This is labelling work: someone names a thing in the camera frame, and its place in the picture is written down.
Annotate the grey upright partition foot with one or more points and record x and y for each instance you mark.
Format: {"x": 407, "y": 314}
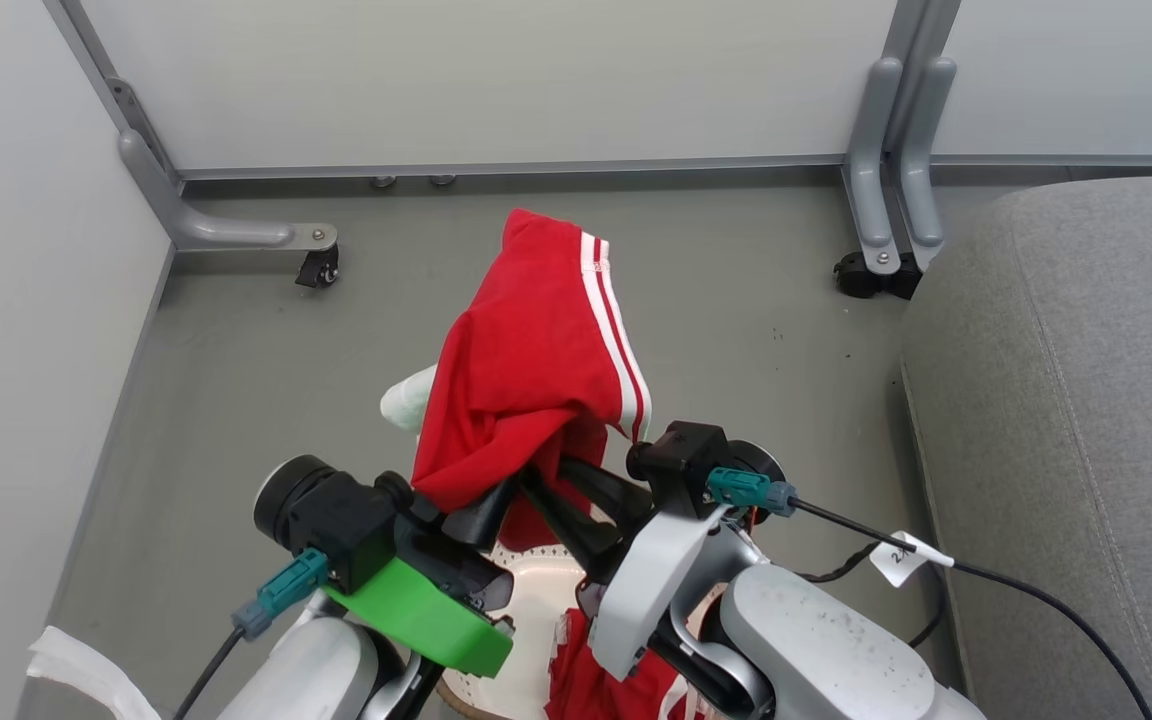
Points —
{"x": 926, "y": 150}
{"x": 871, "y": 170}

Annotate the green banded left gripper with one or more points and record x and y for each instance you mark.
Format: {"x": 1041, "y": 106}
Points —
{"x": 426, "y": 615}

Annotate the grey fabric sofa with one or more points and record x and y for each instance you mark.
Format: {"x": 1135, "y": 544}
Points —
{"x": 1076, "y": 420}

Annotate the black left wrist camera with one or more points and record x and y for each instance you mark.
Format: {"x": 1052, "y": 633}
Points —
{"x": 346, "y": 525}

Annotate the white crumpled cloth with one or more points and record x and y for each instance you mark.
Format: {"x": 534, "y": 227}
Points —
{"x": 86, "y": 670}

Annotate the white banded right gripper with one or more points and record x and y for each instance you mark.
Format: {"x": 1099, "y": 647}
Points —
{"x": 651, "y": 580}

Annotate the red garment with white trim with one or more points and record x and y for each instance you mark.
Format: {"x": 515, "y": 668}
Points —
{"x": 586, "y": 690}

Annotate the cream perforated laundry basket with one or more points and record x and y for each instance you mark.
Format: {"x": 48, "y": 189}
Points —
{"x": 536, "y": 620}

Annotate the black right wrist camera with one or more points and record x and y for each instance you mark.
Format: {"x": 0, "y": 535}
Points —
{"x": 681, "y": 460}

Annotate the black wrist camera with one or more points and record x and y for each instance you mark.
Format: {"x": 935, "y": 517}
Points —
{"x": 681, "y": 460}
{"x": 346, "y": 525}

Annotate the long grey partition foot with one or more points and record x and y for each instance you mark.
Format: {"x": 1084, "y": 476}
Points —
{"x": 226, "y": 232}

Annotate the black caster wheel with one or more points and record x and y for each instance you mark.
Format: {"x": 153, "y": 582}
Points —
{"x": 318, "y": 268}
{"x": 856, "y": 277}
{"x": 902, "y": 280}

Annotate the red shorts with white stripes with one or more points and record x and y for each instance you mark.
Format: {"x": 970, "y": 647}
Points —
{"x": 526, "y": 360}

